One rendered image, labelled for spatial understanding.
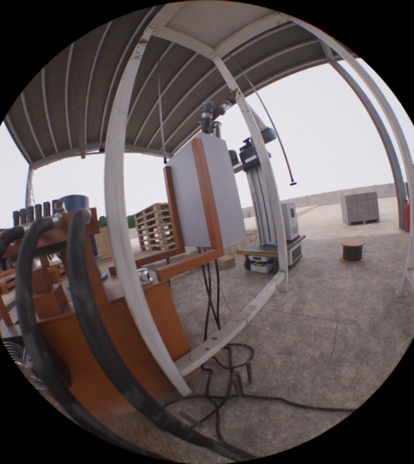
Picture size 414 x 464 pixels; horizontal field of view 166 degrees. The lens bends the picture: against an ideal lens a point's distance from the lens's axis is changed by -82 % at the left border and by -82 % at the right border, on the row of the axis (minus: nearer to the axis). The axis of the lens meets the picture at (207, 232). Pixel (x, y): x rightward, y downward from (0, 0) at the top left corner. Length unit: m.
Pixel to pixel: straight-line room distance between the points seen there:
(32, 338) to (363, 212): 5.17
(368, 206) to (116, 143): 5.18
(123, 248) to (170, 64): 4.74
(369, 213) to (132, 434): 5.53
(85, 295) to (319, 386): 0.88
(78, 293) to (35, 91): 5.42
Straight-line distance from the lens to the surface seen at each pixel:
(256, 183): 2.05
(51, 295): 0.51
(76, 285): 0.16
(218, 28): 1.79
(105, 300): 0.43
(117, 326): 0.52
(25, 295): 0.20
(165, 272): 0.50
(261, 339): 1.02
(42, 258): 0.65
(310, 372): 0.90
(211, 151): 0.77
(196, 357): 0.68
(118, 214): 0.34
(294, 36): 5.15
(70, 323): 0.52
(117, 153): 0.39
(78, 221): 0.22
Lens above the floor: 0.78
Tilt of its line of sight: 4 degrees down
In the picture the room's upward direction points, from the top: 11 degrees counter-clockwise
